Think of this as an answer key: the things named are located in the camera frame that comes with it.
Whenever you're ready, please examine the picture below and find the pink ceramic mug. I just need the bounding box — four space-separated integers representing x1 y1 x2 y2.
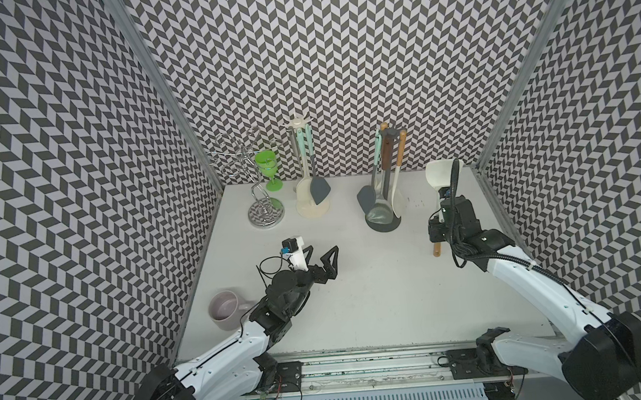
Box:
208 290 255 332

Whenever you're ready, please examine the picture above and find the dark grey utensil rack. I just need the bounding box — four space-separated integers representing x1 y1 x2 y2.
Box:
367 128 397 232

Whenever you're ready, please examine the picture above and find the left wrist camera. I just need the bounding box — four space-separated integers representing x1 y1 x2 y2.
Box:
281 237 308 272

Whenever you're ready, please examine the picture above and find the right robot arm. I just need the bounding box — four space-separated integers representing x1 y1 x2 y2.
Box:
428 196 641 400

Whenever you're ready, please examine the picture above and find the green plastic goblet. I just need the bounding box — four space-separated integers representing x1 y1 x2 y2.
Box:
254 150 283 192

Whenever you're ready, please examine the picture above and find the chrome wire mug tree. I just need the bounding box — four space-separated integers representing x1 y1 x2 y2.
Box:
209 127 285 229

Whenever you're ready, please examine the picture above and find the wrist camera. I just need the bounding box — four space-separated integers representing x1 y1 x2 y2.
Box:
438 186 457 208
281 237 308 272

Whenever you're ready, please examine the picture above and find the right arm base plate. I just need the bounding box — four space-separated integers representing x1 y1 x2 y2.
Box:
437 347 529 379

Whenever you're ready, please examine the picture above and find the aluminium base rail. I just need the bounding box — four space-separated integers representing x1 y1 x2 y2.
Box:
234 342 582 400

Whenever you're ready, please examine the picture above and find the cream utensil rack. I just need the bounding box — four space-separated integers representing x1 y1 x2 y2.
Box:
288 115 330 219

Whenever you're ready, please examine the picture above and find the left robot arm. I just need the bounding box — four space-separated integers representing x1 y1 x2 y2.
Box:
132 238 339 400

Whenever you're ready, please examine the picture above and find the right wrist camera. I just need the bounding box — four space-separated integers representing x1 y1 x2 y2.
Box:
438 186 457 208

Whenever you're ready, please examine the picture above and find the grey spatula mint handle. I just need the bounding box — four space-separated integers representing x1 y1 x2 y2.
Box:
357 130 383 215
305 124 331 205

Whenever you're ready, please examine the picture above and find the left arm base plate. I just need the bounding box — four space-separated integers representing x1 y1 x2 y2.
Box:
255 361 304 394

